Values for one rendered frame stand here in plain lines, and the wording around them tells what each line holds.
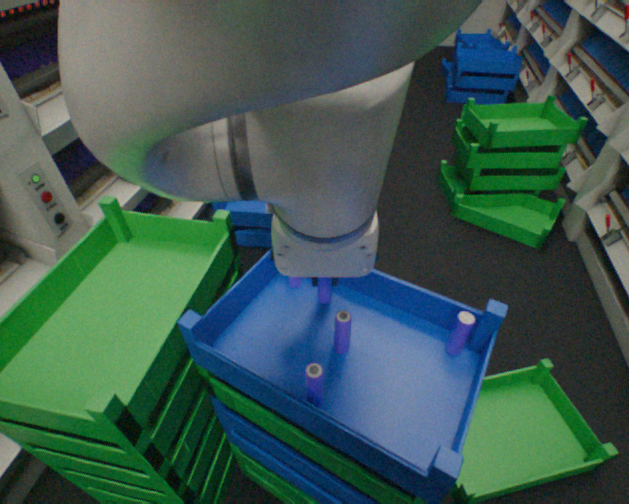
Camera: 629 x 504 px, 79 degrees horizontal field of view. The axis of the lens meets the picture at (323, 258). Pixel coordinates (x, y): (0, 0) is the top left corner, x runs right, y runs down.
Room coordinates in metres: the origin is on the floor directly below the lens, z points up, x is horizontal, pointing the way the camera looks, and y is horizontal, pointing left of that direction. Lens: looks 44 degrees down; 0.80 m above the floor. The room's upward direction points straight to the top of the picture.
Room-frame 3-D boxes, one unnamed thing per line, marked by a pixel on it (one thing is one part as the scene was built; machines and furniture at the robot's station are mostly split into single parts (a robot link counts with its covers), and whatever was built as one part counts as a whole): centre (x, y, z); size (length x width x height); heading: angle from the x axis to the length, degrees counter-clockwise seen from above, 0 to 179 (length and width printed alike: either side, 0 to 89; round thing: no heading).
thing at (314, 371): (0.20, 0.01, 0.44); 0.02 x 0.02 x 0.06
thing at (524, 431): (0.32, -0.36, 0.04); 0.30 x 0.20 x 0.08; 103
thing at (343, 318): (0.26, -0.02, 0.44); 0.02 x 0.02 x 0.06
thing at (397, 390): (0.26, -0.02, 0.44); 0.30 x 0.20 x 0.08; 60
